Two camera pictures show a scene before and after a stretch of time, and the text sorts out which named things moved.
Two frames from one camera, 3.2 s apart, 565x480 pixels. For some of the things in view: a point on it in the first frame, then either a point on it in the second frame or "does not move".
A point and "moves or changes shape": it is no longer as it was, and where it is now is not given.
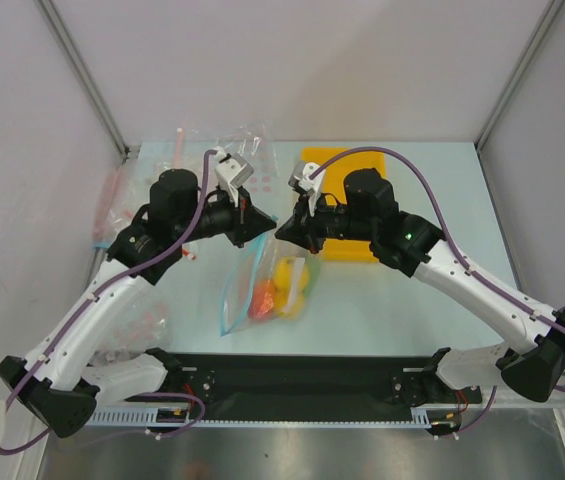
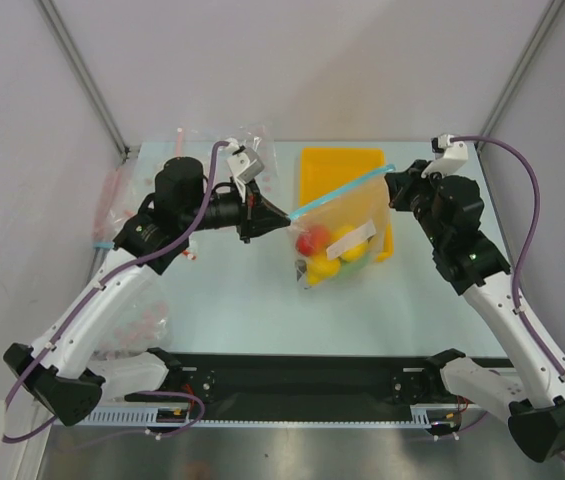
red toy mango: (263, 298) moves or changes shape
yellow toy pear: (280, 302) → (319, 267)
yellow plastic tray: (334, 184) does not move
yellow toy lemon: (284, 274) → (354, 254)
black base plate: (310, 383) does not move
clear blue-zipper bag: (277, 281) moves or changes shape
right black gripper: (309, 228) → (401, 187)
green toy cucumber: (314, 268) → (354, 269)
